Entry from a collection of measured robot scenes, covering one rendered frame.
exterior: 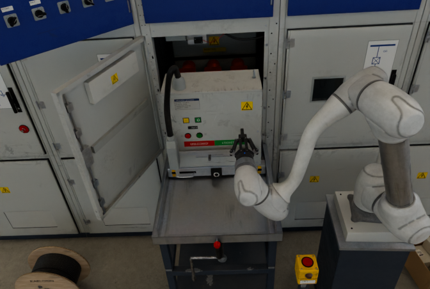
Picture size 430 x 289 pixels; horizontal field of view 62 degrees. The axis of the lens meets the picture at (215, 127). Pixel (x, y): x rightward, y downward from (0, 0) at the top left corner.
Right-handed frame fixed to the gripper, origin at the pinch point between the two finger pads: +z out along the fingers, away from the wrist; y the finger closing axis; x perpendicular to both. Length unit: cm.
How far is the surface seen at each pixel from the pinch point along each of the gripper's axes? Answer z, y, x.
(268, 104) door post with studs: 41.1, 17.1, -9.5
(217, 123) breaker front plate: 13.5, -12.0, -2.1
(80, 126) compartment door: -7, -71, 14
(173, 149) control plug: 2.4, -33.8, -8.4
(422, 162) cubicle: 39, 115, -57
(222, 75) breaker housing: 30.0, -7.9, 16.2
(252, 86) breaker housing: 17.2, 6.1, 16.0
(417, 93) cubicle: 39, 99, -6
